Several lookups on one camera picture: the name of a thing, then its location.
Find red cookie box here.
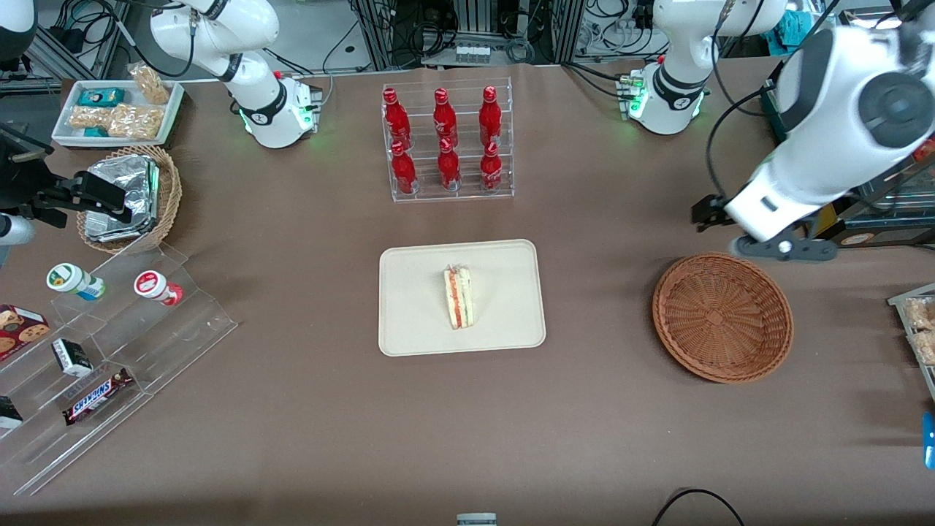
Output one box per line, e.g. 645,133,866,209
0,303,52,362

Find cream rectangular serving tray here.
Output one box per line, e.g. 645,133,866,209
378,239,547,357

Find clear bag of nut snacks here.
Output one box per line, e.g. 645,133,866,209
69,106,110,131
128,62,171,105
108,104,166,140

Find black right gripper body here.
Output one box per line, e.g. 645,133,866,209
0,126,56,215

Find clear acrylic step display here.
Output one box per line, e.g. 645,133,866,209
0,241,240,498

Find large round brown wicker basket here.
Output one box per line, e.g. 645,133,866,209
652,252,794,384

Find clear acrylic snack rack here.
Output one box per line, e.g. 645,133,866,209
888,283,935,404

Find small tan wicker basket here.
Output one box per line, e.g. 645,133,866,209
77,145,183,255

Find silver foil package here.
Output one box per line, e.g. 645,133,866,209
84,155,161,243

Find red lid yogurt cup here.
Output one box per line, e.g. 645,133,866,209
134,270,185,307

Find clear acrylic bottle rack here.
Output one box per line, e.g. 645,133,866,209
381,77,516,204

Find white rectangular snack tray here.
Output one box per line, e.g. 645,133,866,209
51,79,185,149

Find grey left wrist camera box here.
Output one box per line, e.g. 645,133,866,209
730,231,839,263

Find brown Snickers bar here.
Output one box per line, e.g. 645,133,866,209
62,367,134,427

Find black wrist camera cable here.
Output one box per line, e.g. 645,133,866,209
704,86,776,213

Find black looped cable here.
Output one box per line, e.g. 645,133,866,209
652,488,746,526

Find red cola bottle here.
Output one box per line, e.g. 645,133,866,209
480,141,504,192
383,88,411,144
479,86,503,144
391,141,418,195
438,139,462,192
433,88,459,144

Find small black white carton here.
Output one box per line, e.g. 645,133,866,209
51,338,94,378

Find triangular sandwich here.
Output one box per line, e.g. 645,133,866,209
442,265,476,331

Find green lid yogurt cup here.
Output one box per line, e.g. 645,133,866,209
46,263,107,302

